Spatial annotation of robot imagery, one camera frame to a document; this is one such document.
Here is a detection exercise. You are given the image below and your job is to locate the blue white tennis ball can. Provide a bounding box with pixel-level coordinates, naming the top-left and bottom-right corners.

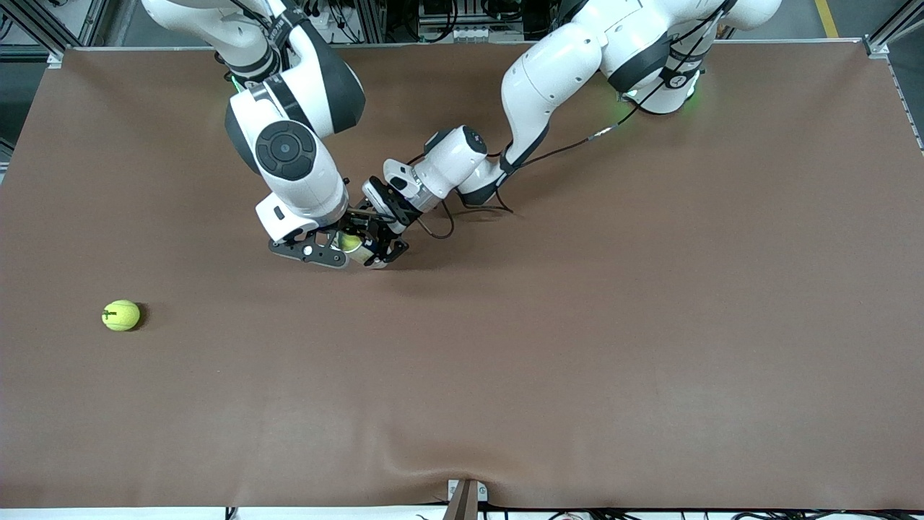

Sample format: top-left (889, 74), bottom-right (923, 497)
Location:
top-left (334, 230), bottom-right (392, 270)

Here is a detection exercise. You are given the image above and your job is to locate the tennis ball with black cross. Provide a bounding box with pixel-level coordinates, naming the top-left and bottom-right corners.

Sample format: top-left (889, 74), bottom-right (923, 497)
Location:
top-left (102, 300), bottom-right (141, 332)

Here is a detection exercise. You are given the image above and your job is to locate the brown table mat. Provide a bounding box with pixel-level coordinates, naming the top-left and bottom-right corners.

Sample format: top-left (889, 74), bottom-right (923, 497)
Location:
top-left (0, 41), bottom-right (924, 511)

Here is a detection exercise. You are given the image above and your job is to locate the white power strip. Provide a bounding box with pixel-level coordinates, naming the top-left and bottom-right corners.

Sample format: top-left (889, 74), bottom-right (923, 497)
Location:
top-left (300, 0), bottom-right (341, 31)

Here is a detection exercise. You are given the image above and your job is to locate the metal table edge clamp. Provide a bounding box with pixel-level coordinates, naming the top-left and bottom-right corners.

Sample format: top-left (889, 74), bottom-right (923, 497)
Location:
top-left (446, 478), bottom-right (489, 520)

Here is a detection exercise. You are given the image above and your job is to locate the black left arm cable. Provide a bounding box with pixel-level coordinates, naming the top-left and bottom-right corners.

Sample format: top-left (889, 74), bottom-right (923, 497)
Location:
top-left (415, 0), bottom-right (730, 241)

